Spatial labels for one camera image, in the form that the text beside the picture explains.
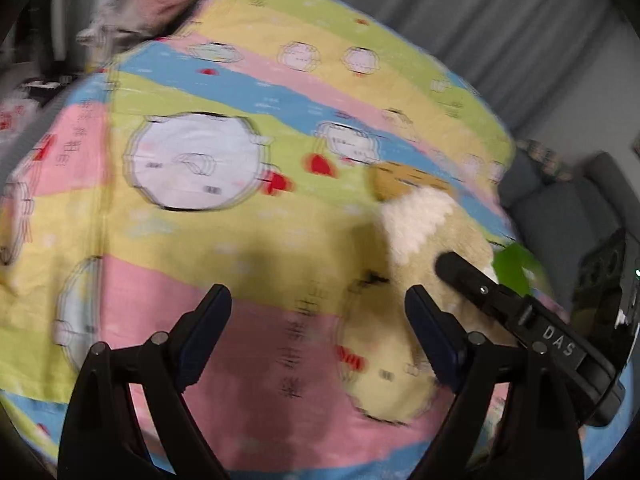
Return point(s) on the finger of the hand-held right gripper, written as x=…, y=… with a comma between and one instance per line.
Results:
x=475, y=287

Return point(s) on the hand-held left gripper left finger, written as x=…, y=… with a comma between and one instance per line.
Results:
x=210, y=327

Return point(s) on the grey sofa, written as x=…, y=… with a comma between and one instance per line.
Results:
x=560, y=220

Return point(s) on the green bag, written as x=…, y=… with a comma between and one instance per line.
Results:
x=517, y=267

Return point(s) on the printed pastel blanket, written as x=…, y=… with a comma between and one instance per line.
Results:
x=200, y=210

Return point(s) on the pile of clothes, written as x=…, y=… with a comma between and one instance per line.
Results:
x=155, y=0

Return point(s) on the mustard knit item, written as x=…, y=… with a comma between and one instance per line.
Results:
x=400, y=180

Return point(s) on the grey curtain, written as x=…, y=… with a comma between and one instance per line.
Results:
x=475, y=20

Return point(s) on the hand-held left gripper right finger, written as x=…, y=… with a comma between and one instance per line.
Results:
x=434, y=337

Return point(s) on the patterned cushion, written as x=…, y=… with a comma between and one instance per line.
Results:
x=545, y=160

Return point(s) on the white fluffy cloth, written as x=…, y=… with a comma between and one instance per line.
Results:
x=420, y=222

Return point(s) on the beige plush cloth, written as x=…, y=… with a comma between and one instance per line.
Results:
x=430, y=280

